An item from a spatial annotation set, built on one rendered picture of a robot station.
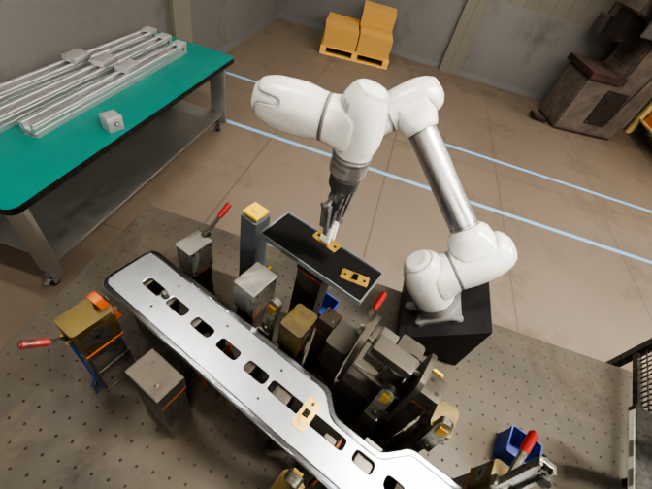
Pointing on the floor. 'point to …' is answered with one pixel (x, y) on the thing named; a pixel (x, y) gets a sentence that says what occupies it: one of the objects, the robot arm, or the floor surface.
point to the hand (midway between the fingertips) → (329, 231)
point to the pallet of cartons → (361, 34)
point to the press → (605, 76)
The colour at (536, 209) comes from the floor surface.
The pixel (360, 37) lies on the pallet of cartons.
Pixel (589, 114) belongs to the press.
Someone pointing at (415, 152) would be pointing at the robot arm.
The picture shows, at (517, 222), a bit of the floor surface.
